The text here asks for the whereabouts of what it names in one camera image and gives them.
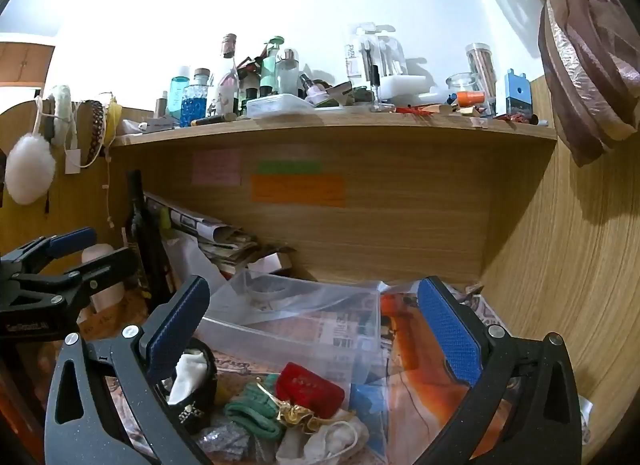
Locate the vintage print paper mat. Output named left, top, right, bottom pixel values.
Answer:
left=75, top=285, right=507, bottom=465

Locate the brown studded headband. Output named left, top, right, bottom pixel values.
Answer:
left=80, top=99, right=109, bottom=167

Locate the small cardboard box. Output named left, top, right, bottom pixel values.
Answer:
left=247, top=251, right=294, bottom=279

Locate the dark wine bottle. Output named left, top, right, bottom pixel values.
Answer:
left=123, top=170, right=177, bottom=312

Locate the white pompom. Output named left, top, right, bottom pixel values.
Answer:
left=4, top=134, right=57, bottom=206

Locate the green sticky note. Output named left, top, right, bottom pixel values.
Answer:
left=257, top=160, right=322, bottom=175

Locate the white foam block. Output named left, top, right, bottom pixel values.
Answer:
left=382, top=74, right=432, bottom=104

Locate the gold fabric scrunchie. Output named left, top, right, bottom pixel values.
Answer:
left=276, top=401, right=317, bottom=432

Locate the glass bottle with blue liquid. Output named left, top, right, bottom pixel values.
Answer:
left=180, top=68, right=210, bottom=127

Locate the pink sticky note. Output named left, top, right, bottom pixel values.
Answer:
left=192, top=149, right=242, bottom=187

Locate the toothbrush blister pack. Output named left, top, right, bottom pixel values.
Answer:
left=345, top=22, right=408, bottom=92

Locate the wooden cabinet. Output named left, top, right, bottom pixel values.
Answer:
left=0, top=42, right=56, bottom=84

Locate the yellow headband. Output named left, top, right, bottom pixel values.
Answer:
left=102, top=94, right=124, bottom=147

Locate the grey sequin scrunchie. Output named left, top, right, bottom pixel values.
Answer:
left=194, top=426, right=252, bottom=462

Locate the clear lidded container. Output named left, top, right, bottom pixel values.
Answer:
left=245, top=93, right=317, bottom=120

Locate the green scrunchie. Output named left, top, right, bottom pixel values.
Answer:
left=222, top=374, right=286, bottom=442

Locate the red velvet pouch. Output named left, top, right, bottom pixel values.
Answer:
left=275, top=362, right=347, bottom=418

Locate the brown curtain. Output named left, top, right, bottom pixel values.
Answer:
left=440, top=0, right=640, bottom=168

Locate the clear plastic box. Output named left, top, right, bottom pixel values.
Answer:
left=192, top=270, right=401, bottom=463

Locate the orange sticky note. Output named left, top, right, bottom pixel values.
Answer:
left=250, top=175, right=347, bottom=208

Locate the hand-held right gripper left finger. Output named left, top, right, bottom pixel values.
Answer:
left=45, top=275, right=211, bottom=465

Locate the tall clear glass bottle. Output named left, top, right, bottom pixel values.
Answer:
left=212, top=34, right=242, bottom=118

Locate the wooden shelf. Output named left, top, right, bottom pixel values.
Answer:
left=107, top=106, right=559, bottom=149

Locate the white fuzzy headband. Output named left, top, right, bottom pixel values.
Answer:
left=45, top=85, right=79, bottom=149

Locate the stack of newspapers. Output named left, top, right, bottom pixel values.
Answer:
left=144, top=190, right=262, bottom=277

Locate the clear tube of pencils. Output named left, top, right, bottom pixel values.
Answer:
left=465, top=42, right=499, bottom=107

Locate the teal plastic bottle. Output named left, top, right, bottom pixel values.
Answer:
left=167, top=65, right=192, bottom=119

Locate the blue packet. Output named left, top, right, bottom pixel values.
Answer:
left=349, top=384, right=392, bottom=417

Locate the glass jar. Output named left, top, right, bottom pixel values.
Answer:
left=445, top=72, right=482, bottom=104

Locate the white plastic bottle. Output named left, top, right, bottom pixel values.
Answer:
left=80, top=243, right=127, bottom=314

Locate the blue pencil sharpener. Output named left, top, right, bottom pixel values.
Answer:
left=504, top=69, right=534, bottom=119

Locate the frosted bottle with silver cap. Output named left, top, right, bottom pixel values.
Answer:
left=275, top=48, right=302, bottom=96

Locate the white cloth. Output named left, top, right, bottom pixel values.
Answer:
left=167, top=351, right=209, bottom=406

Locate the white plastic bag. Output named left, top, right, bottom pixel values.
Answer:
left=162, top=232, right=229, bottom=297

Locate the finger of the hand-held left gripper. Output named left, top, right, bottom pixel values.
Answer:
left=0, top=228, right=97, bottom=277
left=15, top=246, right=139, bottom=307

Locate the green pump bottle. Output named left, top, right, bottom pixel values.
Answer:
left=260, top=36, right=285, bottom=97

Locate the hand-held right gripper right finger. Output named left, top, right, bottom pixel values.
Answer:
left=416, top=275, right=583, bottom=465

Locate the white drawstring pouch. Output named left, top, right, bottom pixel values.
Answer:
left=277, top=414, right=372, bottom=465

